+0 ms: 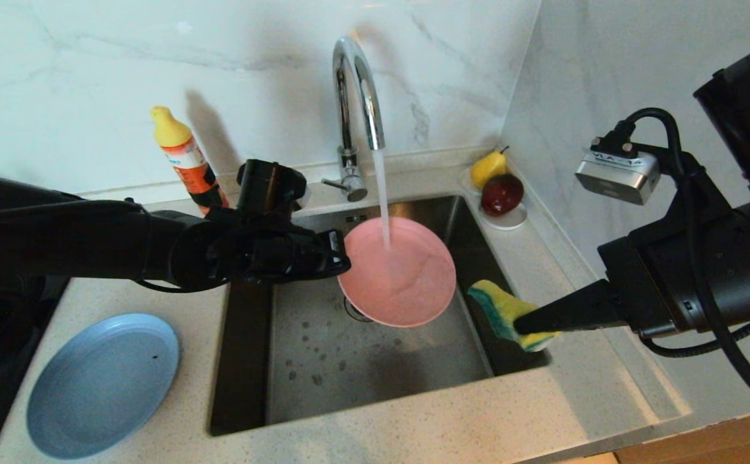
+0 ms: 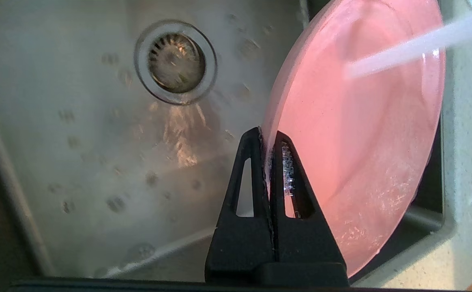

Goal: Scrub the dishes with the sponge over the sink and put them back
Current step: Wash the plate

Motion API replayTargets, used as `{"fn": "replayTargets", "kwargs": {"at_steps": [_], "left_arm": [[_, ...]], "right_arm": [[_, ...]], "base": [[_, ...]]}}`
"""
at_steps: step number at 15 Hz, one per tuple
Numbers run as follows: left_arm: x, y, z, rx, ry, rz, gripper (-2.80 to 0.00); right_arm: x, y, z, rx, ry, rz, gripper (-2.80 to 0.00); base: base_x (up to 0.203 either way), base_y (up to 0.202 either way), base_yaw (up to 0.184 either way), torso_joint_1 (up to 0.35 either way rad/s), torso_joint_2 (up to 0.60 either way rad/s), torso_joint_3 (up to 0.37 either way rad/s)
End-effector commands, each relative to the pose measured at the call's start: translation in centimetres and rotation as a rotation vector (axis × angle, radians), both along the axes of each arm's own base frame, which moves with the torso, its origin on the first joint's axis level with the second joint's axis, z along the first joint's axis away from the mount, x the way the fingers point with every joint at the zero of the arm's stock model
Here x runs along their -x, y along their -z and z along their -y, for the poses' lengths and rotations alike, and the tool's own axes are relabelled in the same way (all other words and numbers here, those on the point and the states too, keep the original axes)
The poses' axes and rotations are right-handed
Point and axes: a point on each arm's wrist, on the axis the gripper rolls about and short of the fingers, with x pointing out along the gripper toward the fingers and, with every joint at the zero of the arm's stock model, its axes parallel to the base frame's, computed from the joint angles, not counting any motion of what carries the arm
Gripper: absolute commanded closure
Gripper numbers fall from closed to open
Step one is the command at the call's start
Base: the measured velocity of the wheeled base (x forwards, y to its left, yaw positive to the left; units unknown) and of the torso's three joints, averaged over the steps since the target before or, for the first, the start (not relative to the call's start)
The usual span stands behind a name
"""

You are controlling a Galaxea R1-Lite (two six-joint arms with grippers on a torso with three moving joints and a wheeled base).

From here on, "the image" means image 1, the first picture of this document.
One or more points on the blue plastic plate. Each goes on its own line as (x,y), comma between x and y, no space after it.
(104,386)

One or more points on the round metal drain strainer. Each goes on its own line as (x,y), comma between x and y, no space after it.
(352,312)

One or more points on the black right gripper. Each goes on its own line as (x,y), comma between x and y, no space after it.
(723,277)

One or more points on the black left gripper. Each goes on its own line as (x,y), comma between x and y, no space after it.
(265,254)

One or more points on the orange detergent bottle yellow cap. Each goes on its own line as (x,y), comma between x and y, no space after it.
(182,148)

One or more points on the pink plastic plate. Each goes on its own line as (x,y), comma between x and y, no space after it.
(401,283)

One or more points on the dark red apple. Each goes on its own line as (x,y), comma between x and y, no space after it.
(502,194)

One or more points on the yellow pear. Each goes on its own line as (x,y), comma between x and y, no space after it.
(487,169)

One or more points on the yellow fish-shaped sponge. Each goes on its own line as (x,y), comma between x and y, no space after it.
(500,309)

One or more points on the stainless steel sink basin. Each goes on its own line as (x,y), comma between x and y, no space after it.
(323,374)

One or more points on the chrome gooseneck faucet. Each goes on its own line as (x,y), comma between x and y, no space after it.
(348,161)

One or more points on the wooden cabinet panel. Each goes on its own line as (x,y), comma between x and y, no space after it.
(723,448)

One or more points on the small white dish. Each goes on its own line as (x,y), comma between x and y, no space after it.
(511,222)

